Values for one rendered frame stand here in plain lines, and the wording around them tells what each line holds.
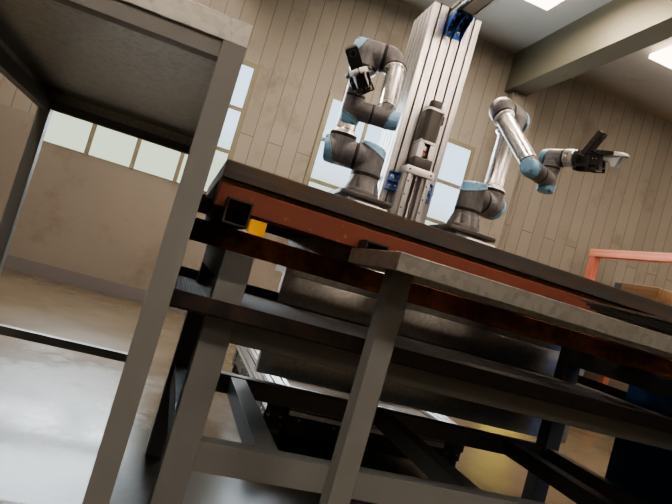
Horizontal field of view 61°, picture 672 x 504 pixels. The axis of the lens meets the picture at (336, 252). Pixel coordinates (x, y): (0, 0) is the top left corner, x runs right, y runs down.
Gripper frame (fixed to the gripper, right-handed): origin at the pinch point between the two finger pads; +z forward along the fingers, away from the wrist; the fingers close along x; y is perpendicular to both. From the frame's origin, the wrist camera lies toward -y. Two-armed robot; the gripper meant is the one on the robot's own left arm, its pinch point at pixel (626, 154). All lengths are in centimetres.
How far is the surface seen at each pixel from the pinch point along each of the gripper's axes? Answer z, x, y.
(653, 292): 41, 58, 50
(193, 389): 1, 168, 84
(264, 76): -362, -51, -76
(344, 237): 11, 145, 49
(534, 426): -9, 11, 111
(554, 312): 53, 132, 55
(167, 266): 13, 184, 59
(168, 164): -385, 16, 21
